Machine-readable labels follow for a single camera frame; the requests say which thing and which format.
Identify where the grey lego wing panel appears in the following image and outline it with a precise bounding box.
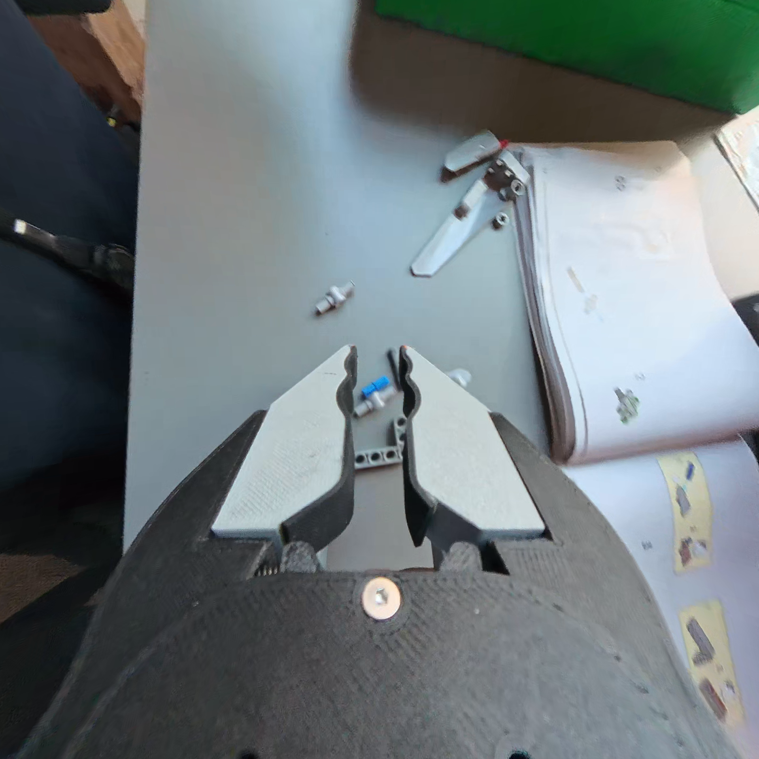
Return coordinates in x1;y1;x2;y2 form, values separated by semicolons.
410;178;512;278

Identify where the person's dark trouser leg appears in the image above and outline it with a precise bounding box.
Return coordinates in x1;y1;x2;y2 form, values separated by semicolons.
0;0;144;600

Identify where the grey lego bracket piece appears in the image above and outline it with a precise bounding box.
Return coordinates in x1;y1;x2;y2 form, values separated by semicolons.
483;149;532;204

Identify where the grey L-shaped lego beam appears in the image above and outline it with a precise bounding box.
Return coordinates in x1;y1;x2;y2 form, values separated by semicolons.
356;416;410;472

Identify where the black cable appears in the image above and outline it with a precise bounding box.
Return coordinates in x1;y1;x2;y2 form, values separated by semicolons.
0;208;135;295

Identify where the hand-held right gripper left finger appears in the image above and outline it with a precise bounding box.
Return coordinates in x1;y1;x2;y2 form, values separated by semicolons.
211;345;358;552

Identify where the grey lego panel red tip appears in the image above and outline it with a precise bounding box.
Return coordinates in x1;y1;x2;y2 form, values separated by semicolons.
440;130;511;183

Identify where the grey lego axle connector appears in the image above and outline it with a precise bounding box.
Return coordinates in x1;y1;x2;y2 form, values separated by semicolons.
315;281;357;317

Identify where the green box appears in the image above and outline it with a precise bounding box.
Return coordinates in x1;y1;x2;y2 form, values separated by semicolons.
375;0;759;115

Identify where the lego instruction booklet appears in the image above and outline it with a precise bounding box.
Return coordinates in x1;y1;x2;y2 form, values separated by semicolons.
513;141;759;759

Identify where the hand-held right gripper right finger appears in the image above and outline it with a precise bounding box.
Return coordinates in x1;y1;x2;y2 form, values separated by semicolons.
400;345;546;552

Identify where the blue pin grey connector piece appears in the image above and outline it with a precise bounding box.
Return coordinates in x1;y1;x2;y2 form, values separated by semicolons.
354;376;397;418

